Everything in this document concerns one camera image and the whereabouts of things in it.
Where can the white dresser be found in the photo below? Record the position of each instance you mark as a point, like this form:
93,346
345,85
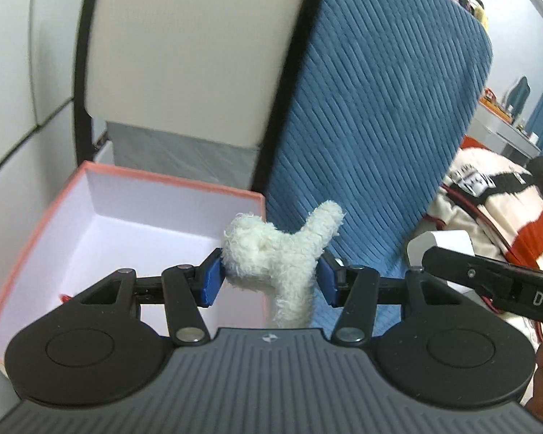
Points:
502,135

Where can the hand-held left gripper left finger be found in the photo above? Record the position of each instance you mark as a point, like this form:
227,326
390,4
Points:
210,278

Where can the white charger plug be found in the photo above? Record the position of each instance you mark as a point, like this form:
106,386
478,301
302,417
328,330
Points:
443,242

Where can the white fluffy plush toy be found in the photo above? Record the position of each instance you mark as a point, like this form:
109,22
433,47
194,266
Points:
271,257

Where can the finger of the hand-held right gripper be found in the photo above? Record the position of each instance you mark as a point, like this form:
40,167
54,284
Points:
461,271

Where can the red glossy figurine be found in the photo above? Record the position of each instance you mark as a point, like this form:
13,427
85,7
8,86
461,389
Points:
66,297

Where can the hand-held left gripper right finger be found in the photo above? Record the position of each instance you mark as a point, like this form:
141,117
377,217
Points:
328,280

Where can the orange red dresser ornament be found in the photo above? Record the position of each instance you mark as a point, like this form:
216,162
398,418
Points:
489,97

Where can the pink cardboard box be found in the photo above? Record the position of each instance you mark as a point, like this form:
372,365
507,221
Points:
131,217

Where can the cream padded headboard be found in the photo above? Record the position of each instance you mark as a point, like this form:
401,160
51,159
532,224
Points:
185,54

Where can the red black cream striped blanket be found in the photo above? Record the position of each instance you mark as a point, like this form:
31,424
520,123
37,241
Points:
493,199

